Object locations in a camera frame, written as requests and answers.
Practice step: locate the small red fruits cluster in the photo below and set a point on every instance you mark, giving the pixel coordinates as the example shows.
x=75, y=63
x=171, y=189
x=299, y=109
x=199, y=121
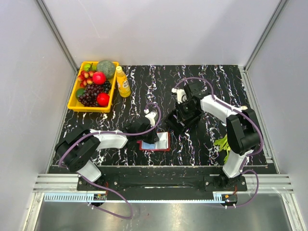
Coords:
x=85, y=78

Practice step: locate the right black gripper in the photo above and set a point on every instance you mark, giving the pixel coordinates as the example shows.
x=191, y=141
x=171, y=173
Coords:
x=178, y=107

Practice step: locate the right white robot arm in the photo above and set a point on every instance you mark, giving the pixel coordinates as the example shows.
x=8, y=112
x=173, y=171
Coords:
x=243, y=133

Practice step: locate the green lime fruit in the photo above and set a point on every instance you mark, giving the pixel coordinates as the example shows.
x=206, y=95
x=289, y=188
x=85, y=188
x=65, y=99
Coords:
x=79, y=92

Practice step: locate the black card dispenser box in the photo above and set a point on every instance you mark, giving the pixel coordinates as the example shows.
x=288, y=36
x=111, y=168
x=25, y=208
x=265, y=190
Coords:
x=179, y=125

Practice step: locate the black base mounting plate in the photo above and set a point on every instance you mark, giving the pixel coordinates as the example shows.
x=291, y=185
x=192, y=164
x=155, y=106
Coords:
x=200, y=177

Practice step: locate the aluminium frame rail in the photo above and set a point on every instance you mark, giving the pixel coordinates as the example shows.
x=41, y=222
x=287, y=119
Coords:
x=268, y=183

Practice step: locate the yellow plastic tray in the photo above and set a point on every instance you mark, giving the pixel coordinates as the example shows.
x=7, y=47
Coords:
x=76, y=106

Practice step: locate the red apple upper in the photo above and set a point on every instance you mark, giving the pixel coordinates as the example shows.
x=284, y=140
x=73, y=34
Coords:
x=99, y=78

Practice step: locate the red apple lower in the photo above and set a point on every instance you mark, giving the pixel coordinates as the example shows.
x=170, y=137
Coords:
x=103, y=99

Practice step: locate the green pear fruit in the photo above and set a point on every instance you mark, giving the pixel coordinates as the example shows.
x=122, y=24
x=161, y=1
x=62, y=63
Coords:
x=89, y=67

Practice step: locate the red apple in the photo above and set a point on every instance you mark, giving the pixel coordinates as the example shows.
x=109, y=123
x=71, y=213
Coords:
x=99, y=78
x=103, y=99

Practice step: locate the red leather card holder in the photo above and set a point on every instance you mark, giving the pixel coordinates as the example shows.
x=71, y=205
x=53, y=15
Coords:
x=163, y=144

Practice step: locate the yellow juice bottle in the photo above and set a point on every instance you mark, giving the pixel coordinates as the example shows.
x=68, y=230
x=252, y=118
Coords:
x=122, y=82

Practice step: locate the green broccoli head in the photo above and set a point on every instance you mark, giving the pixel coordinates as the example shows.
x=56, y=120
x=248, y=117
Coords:
x=107, y=67

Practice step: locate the dark purple grape bunch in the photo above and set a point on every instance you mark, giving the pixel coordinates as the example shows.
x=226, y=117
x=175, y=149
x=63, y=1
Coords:
x=88, y=99

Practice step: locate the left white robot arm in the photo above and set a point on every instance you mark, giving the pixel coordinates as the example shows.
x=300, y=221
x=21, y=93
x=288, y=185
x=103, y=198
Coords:
x=75, y=150

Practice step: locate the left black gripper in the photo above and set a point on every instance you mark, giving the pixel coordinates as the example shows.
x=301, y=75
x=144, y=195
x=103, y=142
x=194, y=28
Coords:
x=153, y=138

